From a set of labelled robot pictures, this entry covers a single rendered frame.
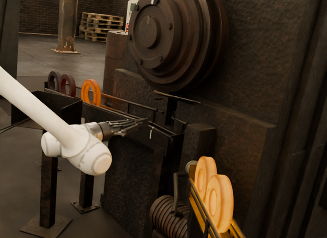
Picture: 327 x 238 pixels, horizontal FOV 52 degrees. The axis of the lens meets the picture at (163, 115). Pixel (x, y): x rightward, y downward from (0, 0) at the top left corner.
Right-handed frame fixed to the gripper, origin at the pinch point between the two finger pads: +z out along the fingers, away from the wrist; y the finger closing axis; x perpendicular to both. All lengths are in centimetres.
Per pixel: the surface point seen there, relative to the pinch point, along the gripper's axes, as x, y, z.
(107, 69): -46, -260, 145
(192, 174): -5.8, 35.9, -4.6
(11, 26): 5, -292, 41
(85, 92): -6, -67, 10
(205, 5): 49, 19, 12
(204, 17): 44.5, 19.3, 11.2
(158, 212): -24.1, 26.9, -10.7
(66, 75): -1, -90, 9
